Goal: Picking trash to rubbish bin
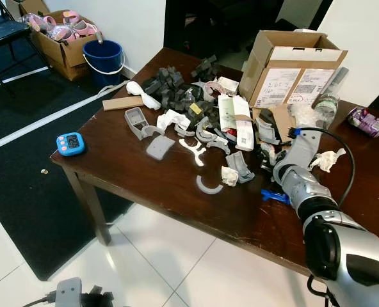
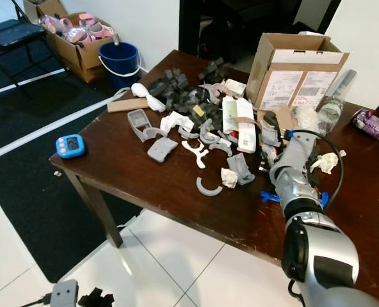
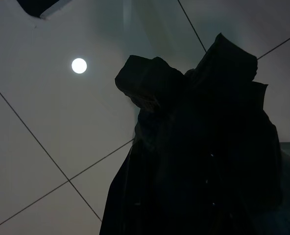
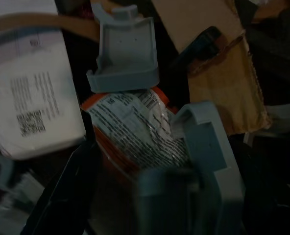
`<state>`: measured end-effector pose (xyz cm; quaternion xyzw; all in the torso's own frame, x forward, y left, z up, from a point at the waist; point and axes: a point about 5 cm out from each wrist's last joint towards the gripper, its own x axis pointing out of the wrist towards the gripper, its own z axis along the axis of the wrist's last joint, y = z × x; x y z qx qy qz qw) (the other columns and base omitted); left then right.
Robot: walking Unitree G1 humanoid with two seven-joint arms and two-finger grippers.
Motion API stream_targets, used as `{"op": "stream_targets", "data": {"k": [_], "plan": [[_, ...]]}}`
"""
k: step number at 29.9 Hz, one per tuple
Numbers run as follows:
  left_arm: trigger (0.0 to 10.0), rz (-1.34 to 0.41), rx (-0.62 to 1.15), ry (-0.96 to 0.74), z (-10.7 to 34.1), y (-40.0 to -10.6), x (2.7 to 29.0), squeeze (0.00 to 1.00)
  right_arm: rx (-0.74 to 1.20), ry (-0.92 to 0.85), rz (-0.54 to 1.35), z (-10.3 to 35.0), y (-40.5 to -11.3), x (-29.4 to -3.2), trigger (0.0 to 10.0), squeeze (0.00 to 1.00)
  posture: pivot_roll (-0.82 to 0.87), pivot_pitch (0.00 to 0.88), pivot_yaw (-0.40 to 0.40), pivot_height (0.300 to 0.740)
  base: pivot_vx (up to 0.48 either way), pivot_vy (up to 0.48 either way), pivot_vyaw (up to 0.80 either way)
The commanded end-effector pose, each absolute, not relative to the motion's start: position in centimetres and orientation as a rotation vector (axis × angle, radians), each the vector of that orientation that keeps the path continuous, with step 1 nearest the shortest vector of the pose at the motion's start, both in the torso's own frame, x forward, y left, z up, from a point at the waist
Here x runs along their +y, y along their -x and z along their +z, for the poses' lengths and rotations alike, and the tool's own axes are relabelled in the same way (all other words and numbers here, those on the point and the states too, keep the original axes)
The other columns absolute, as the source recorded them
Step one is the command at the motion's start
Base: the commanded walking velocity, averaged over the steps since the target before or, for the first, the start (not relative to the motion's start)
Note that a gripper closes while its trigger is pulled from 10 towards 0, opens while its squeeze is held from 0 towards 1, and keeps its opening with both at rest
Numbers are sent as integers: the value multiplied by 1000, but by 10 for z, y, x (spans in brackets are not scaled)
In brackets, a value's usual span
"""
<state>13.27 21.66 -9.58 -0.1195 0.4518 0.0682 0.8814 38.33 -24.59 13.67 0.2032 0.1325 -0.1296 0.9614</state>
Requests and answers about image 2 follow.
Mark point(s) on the grey plastic shell part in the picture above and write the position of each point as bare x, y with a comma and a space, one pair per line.
244, 169

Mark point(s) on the blue plastic clip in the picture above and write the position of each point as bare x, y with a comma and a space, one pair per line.
269, 196

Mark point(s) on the small crumpled white tissue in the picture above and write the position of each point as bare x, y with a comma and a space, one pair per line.
228, 178

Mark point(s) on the white printed carton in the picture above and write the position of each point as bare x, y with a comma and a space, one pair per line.
237, 125

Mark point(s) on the clear crinkled plastic wrap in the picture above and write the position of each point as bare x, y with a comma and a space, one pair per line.
306, 118

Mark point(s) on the crumpled white paper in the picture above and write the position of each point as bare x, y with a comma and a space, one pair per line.
324, 162
175, 121

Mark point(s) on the grey curved plastic part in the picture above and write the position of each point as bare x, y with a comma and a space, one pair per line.
209, 191

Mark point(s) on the white curved plastic part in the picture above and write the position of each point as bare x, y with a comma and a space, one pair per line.
194, 153

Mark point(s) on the clear plastic bottle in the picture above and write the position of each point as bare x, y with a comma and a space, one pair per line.
330, 109

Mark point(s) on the dark brown wooden table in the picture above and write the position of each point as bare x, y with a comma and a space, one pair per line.
183, 204

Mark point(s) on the open cardboard box shipping labels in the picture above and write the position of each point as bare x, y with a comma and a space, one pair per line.
292, 64

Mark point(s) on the black floor mat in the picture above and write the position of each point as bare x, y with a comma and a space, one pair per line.
36, 217

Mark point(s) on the grey flat plastic part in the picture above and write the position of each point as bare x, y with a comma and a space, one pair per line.
161, 149

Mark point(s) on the crushed purple can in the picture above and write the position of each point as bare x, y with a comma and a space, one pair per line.
372, 123

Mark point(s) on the pile of black foam pieces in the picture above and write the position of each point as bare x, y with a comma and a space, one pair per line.
177, 89

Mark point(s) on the brown cardboard strip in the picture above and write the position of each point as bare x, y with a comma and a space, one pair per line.
127, 105

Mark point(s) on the blue kitchen timer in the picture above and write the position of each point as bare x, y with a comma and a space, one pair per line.
70, 146

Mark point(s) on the blue plastic bucket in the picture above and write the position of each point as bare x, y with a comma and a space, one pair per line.
119, 64

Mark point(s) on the black folding chair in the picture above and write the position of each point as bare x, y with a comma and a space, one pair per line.
10, 35

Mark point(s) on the cardboard box of pink items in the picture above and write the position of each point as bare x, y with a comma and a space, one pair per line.
80, 54

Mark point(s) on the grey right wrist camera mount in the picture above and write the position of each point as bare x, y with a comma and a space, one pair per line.
295, 153

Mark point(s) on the grey boxy plastic bracket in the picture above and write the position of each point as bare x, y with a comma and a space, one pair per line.
139, 123

